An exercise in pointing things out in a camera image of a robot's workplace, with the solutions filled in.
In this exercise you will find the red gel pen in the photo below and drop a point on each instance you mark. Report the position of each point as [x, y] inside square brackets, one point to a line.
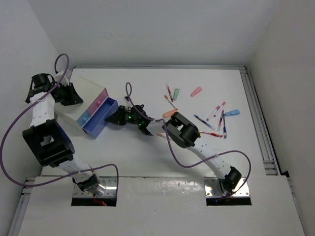
[211, 134]

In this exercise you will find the pink drawer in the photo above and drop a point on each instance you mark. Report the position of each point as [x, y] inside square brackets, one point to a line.
[98, 101]

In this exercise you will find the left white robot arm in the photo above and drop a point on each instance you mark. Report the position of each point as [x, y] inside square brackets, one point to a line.
[48, 141]

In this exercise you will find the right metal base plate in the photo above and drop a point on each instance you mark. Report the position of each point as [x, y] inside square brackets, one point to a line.
[213, 189]

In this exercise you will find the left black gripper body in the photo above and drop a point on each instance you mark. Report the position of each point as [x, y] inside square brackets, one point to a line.
[63, 93]

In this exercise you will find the pink capped pen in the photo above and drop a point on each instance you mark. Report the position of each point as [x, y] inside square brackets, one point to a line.
[212, 113]
[221, 106]

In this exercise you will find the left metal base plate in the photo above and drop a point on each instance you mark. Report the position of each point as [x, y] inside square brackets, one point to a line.
[107, 189]

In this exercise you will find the white pen orange cap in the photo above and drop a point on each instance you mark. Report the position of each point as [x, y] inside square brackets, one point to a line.
[163, 135]

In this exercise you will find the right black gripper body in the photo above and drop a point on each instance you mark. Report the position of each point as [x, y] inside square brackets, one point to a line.
[129, 117]

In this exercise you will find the purple-blue drawer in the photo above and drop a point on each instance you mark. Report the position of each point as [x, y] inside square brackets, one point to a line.
[97, 122]

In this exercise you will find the dark blue pen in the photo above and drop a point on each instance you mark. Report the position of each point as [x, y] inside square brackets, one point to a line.
[224, 128]

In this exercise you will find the pink correction tape case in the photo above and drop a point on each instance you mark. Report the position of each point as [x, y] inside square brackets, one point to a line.
[196, 91]

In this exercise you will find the light blue small drawer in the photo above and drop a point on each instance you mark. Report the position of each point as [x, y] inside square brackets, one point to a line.
[84, 118]

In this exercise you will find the green correction tape case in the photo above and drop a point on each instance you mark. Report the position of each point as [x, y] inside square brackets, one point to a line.
[176, 93]

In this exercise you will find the orange capped marker pen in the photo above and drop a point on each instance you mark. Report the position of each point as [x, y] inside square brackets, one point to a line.
[167, 98]

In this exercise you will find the dark red pen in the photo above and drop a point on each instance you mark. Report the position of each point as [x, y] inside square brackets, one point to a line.
[220, 121]

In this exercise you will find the blue striped pen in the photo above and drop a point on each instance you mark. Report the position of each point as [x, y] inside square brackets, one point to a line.
[204, 122]

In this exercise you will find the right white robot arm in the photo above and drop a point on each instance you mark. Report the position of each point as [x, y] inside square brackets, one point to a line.
[185, 135]

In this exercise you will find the metal base plate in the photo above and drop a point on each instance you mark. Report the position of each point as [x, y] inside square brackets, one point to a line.
[213, 189]
[107, 189]

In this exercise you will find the blue correction tape case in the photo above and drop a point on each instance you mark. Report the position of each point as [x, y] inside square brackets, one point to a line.
[232, 113]

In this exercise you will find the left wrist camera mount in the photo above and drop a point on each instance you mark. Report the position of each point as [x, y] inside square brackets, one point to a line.
[66, 77]

